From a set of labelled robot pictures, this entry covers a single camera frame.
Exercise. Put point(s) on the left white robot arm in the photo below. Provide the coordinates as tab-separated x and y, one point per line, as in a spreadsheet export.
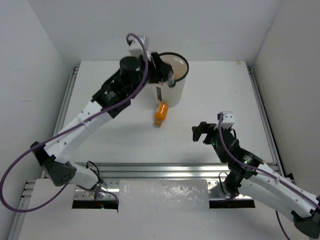
111	99

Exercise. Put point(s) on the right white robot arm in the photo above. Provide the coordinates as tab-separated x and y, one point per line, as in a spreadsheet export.
251	176

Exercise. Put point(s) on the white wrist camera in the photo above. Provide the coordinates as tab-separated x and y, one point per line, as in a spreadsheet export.
134	47
228	119

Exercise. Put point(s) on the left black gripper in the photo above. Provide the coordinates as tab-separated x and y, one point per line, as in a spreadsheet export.
158	69

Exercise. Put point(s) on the white bin black rim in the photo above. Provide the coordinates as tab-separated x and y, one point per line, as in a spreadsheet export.
161	91

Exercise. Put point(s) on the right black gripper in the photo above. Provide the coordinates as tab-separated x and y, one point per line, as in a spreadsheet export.
203	127

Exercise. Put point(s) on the orange bottle below bin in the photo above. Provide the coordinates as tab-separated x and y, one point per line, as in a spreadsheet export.
160	114

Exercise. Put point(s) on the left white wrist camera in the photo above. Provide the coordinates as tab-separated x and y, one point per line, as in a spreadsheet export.
134	47

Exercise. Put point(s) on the clear bottle blue label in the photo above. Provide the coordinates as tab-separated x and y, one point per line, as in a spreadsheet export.
171	79

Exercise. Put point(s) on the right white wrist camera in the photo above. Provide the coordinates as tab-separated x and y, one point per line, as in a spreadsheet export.
228	119

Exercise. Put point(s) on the aluminium front rail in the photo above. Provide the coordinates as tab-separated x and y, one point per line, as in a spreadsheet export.
214	174

